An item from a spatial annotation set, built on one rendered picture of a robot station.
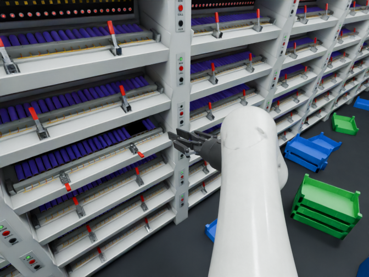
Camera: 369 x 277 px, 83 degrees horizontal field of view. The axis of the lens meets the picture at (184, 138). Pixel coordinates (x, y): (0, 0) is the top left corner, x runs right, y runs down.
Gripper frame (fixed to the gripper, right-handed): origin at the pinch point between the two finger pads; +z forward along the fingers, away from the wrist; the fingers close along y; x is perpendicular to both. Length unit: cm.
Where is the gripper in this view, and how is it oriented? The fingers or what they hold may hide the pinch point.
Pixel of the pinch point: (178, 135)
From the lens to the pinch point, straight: 75.6
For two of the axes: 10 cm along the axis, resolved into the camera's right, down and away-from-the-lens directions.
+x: 1.5, 9.0, 4.2
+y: -7.9, 3.6, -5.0
